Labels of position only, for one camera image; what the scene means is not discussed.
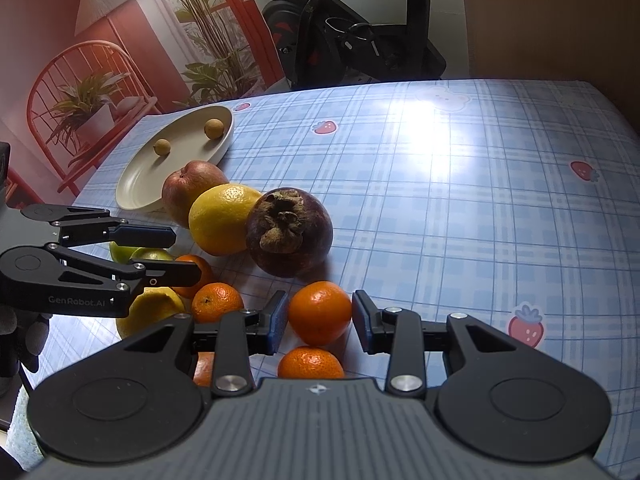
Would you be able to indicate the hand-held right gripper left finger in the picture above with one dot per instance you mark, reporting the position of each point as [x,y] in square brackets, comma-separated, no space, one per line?
[277,329]

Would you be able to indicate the black exercise bike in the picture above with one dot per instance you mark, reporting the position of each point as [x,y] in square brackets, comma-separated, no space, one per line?
[350,35]

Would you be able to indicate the light green lime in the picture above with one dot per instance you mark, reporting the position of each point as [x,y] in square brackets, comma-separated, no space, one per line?
[120,254]

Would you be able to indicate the cream round plate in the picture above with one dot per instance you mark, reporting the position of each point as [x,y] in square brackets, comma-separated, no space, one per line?
[185,150]

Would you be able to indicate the orange mandarin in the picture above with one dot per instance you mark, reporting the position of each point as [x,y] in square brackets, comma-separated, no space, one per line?
[192,290]
[320,312]
[204,370]
[217,302]
[310,364]

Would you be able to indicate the brown longan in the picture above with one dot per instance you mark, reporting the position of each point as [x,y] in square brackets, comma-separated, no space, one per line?
[213,127]
[162,147]

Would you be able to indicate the person's left hand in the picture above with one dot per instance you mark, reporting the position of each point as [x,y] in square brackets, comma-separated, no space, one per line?
[27,335]

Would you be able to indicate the wooden door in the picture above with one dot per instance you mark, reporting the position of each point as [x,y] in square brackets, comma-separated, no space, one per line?
[550,20]

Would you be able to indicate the blue plaid tablecloth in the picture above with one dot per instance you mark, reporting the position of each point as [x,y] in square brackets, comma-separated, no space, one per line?
[450,210]

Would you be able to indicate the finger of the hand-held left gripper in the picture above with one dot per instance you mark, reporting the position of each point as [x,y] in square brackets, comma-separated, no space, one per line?
[170,274]
[145,237]

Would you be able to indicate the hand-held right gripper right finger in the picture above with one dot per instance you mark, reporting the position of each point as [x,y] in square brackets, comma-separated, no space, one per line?
[362,329]

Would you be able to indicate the dark green lime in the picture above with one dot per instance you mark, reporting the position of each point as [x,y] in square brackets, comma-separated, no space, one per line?
[152,254]

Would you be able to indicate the red apple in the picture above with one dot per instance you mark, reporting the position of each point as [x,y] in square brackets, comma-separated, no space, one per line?
[192,185]

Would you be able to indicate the printed wall backdrop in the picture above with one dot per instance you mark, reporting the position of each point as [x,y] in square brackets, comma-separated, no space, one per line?
[150,35]

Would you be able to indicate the yellow lemon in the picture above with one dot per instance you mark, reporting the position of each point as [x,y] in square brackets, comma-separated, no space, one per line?
[220,220]
[150,307]

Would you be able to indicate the purple mangosteen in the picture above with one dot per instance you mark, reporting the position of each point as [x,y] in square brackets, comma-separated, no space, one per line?
[295,250]

